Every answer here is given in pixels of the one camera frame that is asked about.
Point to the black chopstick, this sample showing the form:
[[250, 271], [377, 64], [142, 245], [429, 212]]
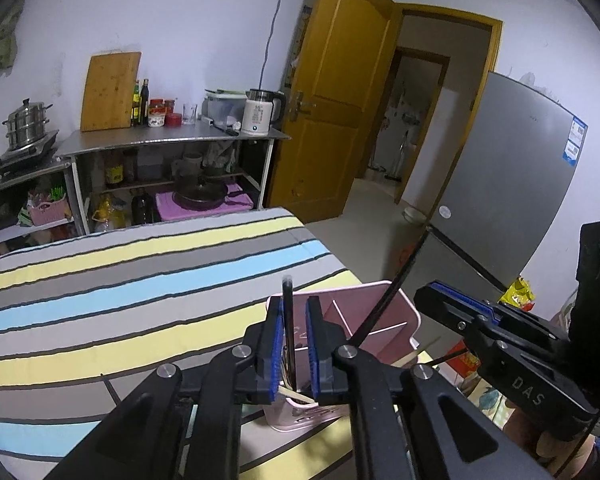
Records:
[[445, 357], [400, 275], [287, 310]]

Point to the wooden cutting board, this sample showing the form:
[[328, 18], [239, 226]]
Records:
[[110, 95]]

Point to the grey refrigerator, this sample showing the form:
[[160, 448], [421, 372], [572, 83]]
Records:
[[505, 170]]

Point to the dark glass bottle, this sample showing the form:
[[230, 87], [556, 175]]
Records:
[[141, 207]]

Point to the yellow wooden door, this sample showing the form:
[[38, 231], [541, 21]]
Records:
[[340, 60]]

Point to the person's right hand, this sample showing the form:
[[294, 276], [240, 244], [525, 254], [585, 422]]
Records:
[[555, 455]]

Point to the pink utensil holder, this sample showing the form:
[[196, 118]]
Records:
[[345, 300]]

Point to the dark crumpled cloth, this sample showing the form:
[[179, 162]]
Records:
[[219, 155]]

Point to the red cardboard box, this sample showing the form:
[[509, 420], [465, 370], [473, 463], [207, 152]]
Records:
[[467, 362]]

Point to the dark sauce bottle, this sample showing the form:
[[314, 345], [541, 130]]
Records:
[[145, 105]]

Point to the floral cloth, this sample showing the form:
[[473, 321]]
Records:
[[487, 400]]

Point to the red cup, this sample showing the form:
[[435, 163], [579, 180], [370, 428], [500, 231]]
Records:
[[174, 120]]

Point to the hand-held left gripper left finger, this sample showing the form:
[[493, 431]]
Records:
[[276, 350]]

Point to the yellow door frame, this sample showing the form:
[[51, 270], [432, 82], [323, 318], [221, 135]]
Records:
[[495, 45]]

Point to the green oil bottle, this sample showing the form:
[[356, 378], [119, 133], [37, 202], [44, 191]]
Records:
[[136, 107]]

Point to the clear drinking glass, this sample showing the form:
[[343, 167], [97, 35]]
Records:
[[190, 115]]

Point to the yellow oil jug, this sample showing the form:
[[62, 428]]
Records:
[[107, 215]]

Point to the black frying pan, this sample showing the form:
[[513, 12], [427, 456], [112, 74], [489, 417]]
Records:
[[200, 197]]

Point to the white electric kettle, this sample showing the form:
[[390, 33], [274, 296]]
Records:
[[257, 115]]

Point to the clear storage box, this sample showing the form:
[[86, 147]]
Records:
[[222, 110]]

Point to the tall metal kitchen table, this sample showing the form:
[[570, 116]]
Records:
[[155, 136]]

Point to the pink plastic basket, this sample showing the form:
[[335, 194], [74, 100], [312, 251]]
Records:
[[47, 212]]

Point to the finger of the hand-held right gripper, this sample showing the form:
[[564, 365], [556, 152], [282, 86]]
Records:
[[440, 300]]

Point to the red lid white jar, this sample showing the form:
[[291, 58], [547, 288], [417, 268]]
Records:
[[156, 119]]

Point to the low metal kitchen stand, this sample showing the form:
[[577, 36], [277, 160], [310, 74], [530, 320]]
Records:
[[10, 185]]

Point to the white bowl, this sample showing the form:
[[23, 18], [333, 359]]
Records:
[[414, 215]]

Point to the green hanging cloth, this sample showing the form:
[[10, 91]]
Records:
[[2, 45]]

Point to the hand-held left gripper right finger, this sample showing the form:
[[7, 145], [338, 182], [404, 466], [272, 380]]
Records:
[[314, 355]]

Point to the brown bottle yellow label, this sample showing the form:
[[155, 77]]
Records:
[[114, 172]]

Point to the yellow snack packet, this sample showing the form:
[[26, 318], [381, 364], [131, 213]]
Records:
[[517, 295]]

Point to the red lid glass jar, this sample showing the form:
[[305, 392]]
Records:
[[170, 106]]

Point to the steel steamer pot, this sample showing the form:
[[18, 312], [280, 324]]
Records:
[[27, 127]]

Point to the striped tablecloth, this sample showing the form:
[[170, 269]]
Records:
[[130, 285]]

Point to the black induction cooker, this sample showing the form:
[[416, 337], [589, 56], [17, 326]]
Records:
[[25, 157]]

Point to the grey ceramic jar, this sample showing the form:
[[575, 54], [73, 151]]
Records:
[[187, 166]]

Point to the purple plastic box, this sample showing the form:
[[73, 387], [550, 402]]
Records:
[[180, 214]]

